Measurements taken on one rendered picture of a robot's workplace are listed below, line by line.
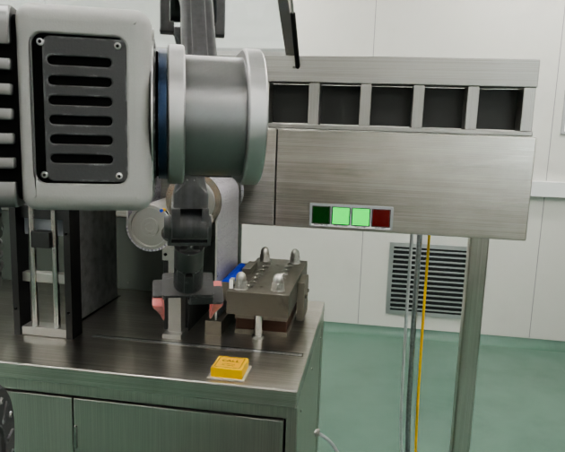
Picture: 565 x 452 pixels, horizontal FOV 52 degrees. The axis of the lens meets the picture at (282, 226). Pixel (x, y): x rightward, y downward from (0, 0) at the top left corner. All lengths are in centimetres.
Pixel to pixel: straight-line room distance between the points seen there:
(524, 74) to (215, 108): 141
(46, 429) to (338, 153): 107
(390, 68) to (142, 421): 116
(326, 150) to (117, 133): 134
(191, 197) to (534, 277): 351
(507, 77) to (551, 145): 246
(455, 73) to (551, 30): 253
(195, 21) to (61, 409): 97
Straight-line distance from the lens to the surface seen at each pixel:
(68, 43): 48
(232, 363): 133
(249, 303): 149
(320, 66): 178
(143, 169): 47
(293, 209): 179
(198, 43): 83
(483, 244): 198
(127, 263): 198
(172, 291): 118
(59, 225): 156
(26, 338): 162
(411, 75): 177
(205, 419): 137
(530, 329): 444
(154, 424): 142
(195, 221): 107
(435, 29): 416
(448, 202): 178
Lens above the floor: 144
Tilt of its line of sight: 10 degrees down
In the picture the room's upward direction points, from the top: 2 degrees clockwise
